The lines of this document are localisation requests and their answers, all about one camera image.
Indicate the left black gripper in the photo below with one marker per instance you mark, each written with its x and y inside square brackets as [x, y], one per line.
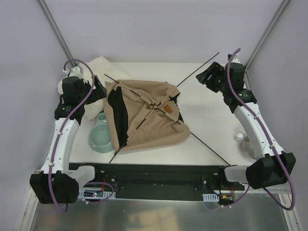
[95, 94]

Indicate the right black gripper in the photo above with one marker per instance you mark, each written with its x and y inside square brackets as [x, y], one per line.
[209, 75]

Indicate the beige pet tent fabric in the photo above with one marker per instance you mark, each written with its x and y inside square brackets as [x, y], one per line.
[144, 113]

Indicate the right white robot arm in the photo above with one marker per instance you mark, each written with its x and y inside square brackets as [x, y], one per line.
[272, 166]

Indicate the green double pet bowl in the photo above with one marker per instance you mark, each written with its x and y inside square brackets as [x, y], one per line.
[99, 137]

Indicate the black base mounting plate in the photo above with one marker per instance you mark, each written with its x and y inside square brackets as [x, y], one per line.
[161, 182]

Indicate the left aluminium frame post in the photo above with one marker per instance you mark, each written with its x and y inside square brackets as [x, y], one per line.
[54, 27]

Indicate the aluminium frame post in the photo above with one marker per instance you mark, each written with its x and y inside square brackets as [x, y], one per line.
[54, 27]
[268, 30]

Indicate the left white cable duct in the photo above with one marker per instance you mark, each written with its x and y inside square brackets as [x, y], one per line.
[95, 194]

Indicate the white cable duct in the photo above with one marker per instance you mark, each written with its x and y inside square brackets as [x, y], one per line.
[217, 198]
[95, 194]

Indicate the right aluminium frame post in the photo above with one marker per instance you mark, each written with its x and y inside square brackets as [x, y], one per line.
[268, 30]

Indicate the right white cable duct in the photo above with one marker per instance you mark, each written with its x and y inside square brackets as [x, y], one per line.
[217, 198]

